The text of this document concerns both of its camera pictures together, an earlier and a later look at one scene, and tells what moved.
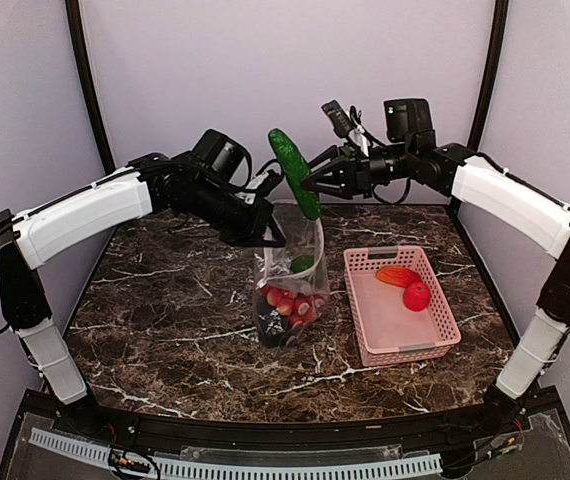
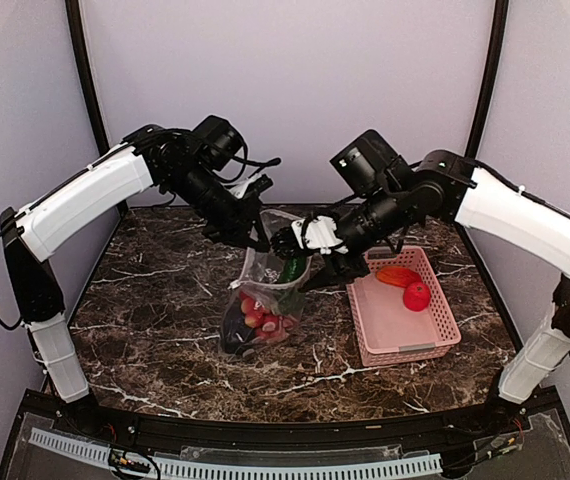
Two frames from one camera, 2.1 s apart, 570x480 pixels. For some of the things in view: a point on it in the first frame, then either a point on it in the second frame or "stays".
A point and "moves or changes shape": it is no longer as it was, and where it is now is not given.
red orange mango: [398, 275] stays
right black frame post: [491, 75] stays
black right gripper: [355, 179] -> [333, 272]
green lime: [301, 263] -> [291, 302]
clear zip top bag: [291, 288] moves or changes shape
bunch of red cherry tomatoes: [302, 308] -> [269, 327]
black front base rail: [508, 436] stays
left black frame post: [78, 42] stays
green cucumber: [296, 170] -> [293, 269]
